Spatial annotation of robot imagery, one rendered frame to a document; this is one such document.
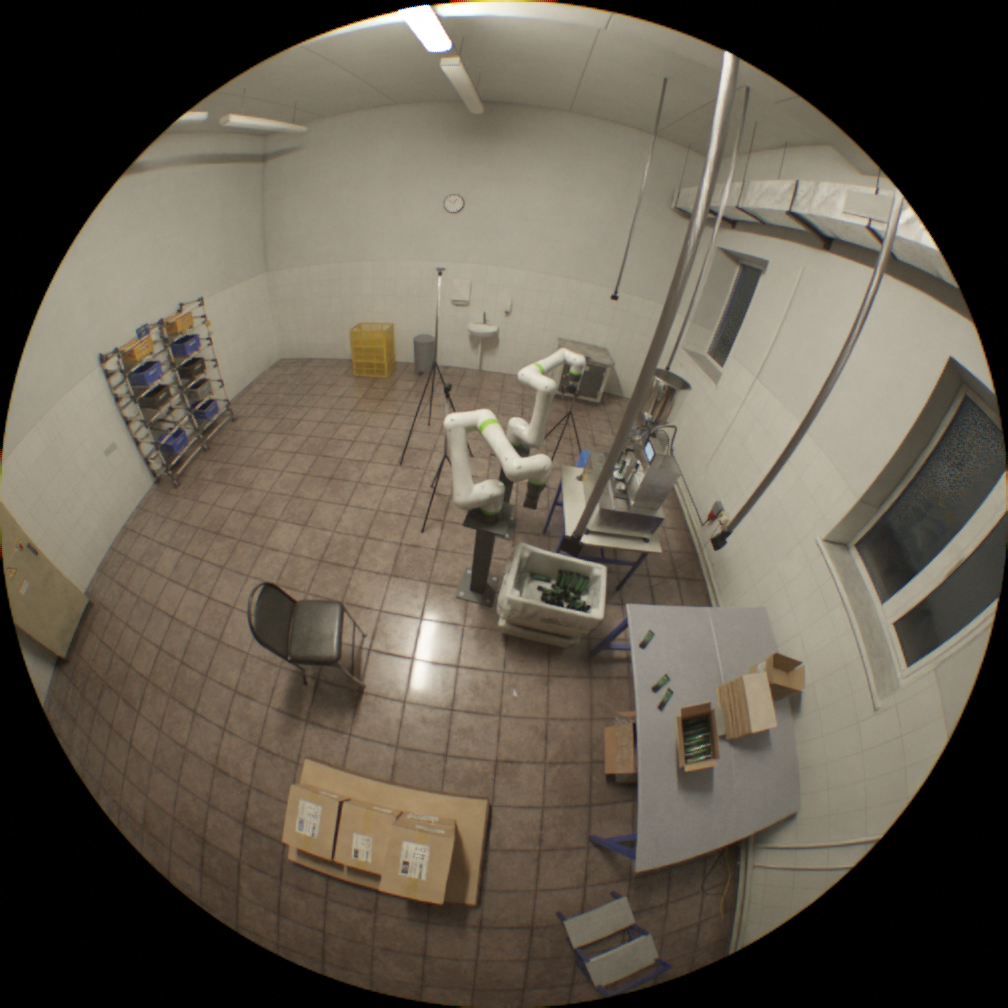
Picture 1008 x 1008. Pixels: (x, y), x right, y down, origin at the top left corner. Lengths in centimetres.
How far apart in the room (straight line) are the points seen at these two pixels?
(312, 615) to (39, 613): 344
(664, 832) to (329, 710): 220
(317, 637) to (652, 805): 202
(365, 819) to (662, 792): 156
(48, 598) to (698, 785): 548
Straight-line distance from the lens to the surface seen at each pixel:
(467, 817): 235
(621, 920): 283
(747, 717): 212
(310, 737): 266
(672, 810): 207
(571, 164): 549
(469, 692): 250
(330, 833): 225
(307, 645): 209
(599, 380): 524
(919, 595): 283
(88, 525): 502
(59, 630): 473
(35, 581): 449
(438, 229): 553
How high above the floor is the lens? 246
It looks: 47 degrees down
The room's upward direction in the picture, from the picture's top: 11 degrees clockwise
